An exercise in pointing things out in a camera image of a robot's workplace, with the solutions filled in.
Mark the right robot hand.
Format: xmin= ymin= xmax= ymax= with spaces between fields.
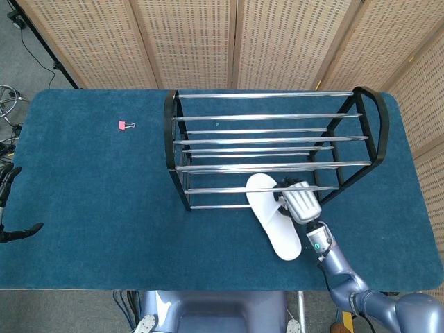
xmin=273 ymin=176 xmax=323 ymax=225

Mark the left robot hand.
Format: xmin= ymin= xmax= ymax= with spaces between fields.
xmin=0 ymin=166 xmax=45 ymax=244

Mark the white slipper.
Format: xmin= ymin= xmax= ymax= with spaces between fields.
xmin=245 ymin=173 xmax=302 ymax=262

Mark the blue carpet mat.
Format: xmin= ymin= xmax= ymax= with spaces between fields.
xmin=0 ymin=87 xmax=438 ymax=292

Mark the chrome stool base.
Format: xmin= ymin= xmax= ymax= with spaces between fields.
xmin=0 ymin=83 xmax=31 ymax=123

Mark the blue-grey robot torso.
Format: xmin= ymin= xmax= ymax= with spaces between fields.
xmin=133 ymin=290 xmax=289 ymax=333

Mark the black stand leg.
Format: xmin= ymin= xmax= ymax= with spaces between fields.
xmin=6 ymin=0 xmax=81 ymax=89

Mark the woven wood-framed folding screen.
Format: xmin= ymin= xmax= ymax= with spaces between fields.
xmin=15 ymin=0 xmax=444 ymax=246

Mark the black frame chrome shoe rack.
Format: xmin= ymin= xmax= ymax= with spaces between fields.
xmin=163 ymin=86 xmax=391 ymax=212

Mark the black cable on floor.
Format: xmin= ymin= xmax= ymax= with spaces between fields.
xmin=19 ymin=26 xmax=57 ymax=92

